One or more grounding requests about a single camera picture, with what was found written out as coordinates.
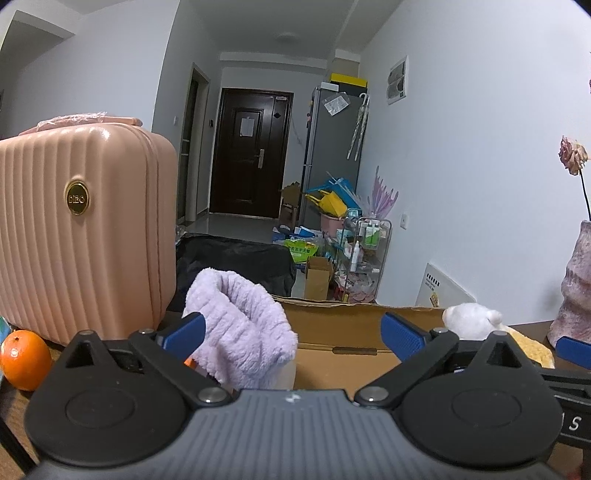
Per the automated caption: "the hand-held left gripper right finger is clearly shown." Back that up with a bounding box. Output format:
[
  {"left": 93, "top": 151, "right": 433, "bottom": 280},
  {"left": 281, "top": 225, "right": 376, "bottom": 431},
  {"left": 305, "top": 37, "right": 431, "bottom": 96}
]
[{"left": 355, "top": 312, "right": 539, "bottom": 407}]

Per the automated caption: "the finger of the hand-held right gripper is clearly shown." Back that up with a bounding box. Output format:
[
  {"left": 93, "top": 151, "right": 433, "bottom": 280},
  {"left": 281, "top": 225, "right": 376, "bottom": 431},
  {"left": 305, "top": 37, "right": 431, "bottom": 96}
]
[
  {"left": 538, "top": 367, "right": 591, "bottom": 398},
  {"left": 555, "top": 336, "right": 591, "bottom": 370}
]

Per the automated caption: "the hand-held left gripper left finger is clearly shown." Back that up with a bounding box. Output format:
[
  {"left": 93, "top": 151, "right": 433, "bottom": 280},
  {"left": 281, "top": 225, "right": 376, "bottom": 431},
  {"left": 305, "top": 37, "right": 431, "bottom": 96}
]
[{"left": 48, "top": 312, "right": 232, "bottom": 407}]

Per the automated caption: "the lilac fluffy towel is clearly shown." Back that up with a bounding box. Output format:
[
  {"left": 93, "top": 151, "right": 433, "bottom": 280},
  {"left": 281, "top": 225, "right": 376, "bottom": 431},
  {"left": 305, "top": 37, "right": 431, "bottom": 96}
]
[{"left": 182, "top": 269, "right": 298, "bottom": 390}]

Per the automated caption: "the red cardboard box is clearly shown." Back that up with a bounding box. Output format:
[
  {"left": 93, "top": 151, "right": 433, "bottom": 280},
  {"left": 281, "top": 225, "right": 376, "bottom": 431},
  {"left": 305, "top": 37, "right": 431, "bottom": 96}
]
[{"left": 184, "top": 296, "right": 465, "bottom": 394}]

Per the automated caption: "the white and yellow plush toy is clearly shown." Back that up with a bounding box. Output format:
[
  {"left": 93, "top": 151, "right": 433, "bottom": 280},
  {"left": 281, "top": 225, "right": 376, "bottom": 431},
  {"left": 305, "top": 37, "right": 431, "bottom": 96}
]
[{"left": 442, "top": 302, "right": 556, "bottom": 370}]

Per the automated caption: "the pink textured vase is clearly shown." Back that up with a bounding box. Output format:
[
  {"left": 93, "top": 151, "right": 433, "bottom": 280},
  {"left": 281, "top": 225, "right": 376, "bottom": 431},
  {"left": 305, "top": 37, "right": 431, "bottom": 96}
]
[{"left": 548, "top": 220, "right": 591, "bottom": 346}]

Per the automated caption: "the white leaning board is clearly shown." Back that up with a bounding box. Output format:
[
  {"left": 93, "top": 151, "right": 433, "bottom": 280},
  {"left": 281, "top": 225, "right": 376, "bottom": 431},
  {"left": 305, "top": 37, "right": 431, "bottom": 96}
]
[{"left": 416, "top": 263, "right": 476, "bottom": 308}]

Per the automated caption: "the black duffel bag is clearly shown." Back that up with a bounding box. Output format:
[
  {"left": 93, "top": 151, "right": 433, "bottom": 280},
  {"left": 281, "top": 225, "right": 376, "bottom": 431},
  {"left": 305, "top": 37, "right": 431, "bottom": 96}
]
[{"left": 168, "top": 233, "right": 297, "bottom": 313}]

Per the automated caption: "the open brown cardboard carton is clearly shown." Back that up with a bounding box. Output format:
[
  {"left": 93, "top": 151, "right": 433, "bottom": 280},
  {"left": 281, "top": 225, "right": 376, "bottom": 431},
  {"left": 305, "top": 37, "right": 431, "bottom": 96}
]
[{"left": 304, "top": 256, "right": 336, "bottom": 301}]

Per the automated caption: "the pink ribbed suitcase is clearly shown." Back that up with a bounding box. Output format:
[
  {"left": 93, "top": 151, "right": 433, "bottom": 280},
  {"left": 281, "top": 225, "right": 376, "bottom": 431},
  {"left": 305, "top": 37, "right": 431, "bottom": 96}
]
[{"left": 0, "top": 122, "right": 179, "bottom": 346}]

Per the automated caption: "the green printed packet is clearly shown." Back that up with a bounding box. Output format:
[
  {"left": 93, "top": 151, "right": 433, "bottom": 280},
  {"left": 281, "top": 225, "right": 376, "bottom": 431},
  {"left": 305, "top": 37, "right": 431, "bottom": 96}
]
[{"left": 284, "top": 237, "right": 320, "bottom": 264}]

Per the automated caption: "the blue and yellow bags pile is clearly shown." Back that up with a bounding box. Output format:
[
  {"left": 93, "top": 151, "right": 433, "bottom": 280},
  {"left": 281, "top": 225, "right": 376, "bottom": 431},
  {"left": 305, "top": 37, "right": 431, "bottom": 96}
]
[{"left": 305, "top": 173, "right": 361, "bottom": 217}]

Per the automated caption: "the orange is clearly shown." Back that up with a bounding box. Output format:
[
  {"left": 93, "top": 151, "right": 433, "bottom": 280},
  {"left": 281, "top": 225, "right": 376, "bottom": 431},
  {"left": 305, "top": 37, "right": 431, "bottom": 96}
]
[{"left": 0, "top": 330, "right": 52, "bottom": 392}]

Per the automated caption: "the brown cardboard box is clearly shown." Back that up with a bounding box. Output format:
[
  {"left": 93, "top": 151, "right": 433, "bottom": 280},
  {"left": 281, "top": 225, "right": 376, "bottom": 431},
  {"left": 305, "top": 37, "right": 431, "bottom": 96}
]
[{"left": 279, "top": 182, "right": 301, "bottom": 232}]

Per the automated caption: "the dark wooden entrance door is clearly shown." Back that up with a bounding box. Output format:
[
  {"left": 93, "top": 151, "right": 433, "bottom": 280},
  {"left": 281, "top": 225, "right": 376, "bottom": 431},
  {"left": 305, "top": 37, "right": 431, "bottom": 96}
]
[{"left": 210, "top": 88, "right": 294, "bottom": 218}]

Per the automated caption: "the side room door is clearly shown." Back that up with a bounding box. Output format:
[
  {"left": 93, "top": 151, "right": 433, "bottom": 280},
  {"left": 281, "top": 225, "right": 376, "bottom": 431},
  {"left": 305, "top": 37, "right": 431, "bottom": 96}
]
[{"left": 178, "top": 65, "right": 211, "bottom": 227}]

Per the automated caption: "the bunch of dried pink roses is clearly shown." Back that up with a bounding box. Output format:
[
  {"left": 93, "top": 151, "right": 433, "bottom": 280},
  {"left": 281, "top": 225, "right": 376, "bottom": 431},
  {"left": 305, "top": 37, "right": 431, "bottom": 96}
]
[{"left": 560, "top": 135, "right": 591, "bottom": 222}]

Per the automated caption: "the grey refrigerator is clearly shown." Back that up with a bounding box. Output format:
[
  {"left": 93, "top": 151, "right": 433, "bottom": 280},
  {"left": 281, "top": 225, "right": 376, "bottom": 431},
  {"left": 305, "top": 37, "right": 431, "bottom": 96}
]
[{"left": 300, "top": 87, "right": 368, "bottom": 232}]

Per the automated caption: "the white folded umbrella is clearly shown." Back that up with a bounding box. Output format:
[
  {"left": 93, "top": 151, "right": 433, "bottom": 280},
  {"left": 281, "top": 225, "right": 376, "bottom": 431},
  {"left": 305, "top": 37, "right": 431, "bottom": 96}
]
[{"left": 347, "top": 92, "right": 370, "bottom": 162}]

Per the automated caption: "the pink crinkled cloth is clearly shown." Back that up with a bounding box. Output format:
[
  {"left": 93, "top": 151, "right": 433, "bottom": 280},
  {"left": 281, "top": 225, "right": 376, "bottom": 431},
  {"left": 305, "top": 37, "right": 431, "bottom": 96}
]
[{"left": 18, "top": 112, "right": 144, "bottom": 137}]

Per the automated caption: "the clear plastic bag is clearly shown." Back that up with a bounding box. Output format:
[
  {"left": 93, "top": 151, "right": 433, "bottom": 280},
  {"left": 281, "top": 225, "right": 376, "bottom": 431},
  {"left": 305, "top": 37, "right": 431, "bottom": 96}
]
[{"left": 323, "top": 95, "right": 351, "bottom": 116}]

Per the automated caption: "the yellow and black box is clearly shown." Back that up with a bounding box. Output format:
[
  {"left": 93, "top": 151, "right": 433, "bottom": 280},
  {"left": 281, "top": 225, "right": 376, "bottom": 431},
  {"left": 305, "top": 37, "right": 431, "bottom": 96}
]
[{"left": 330, "top": 72, "right": 369, "bottom": 93}]

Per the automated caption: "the wire storage cart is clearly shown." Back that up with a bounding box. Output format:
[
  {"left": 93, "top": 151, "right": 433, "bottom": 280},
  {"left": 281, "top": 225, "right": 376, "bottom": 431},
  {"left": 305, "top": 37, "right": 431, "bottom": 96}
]
[{"left": 335, "top": 210, "right": 393, "bottom": 304}]

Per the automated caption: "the purple wall decoration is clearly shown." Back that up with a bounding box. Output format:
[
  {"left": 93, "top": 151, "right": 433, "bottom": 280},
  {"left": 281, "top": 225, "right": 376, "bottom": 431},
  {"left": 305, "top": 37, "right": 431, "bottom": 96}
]
[{"left": 367, "top": 166, "right": 399, "bottom": 218}]

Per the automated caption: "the white wall panel box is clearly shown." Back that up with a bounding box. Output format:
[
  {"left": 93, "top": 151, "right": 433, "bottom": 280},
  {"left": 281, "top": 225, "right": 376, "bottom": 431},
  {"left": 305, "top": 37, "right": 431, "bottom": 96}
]
[{"left": 387, "top": 56, "right": 410, "bottom": 105}]

